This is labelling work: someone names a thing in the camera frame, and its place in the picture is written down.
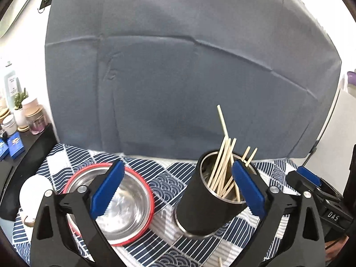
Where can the beige ceramic mug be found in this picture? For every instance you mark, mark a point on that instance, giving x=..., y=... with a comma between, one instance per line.
x=30, y=197

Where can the blue patterned tablecloth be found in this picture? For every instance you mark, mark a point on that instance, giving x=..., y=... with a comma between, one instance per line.
x=163, y=244

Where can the pink candle jar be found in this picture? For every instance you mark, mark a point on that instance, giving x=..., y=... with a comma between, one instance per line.
x=37, y=121

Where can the small potted plant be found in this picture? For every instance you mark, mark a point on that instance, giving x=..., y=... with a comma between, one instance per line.
x=18, y=110

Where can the red steel bowl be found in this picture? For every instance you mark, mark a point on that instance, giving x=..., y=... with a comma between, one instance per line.
x=130, y=211

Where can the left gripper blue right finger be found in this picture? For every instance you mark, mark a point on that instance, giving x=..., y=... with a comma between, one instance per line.
x=303, y=241

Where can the person's right hand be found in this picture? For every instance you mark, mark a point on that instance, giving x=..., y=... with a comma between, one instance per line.
x=333, y=248

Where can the blue box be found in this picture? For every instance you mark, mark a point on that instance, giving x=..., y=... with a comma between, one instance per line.
x=15, y=145

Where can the black cylindrical utensil holder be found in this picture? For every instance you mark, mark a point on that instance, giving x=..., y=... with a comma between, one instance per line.
x=201, y=212

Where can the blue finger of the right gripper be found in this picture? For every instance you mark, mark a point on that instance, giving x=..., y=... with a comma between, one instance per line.
x=314, y=179
x=302, y=185

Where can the grey fabric backdrop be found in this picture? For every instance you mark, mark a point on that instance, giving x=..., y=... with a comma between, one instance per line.
x=145, y=77

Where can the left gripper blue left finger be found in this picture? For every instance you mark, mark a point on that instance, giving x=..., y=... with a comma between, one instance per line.
x=52, y=242

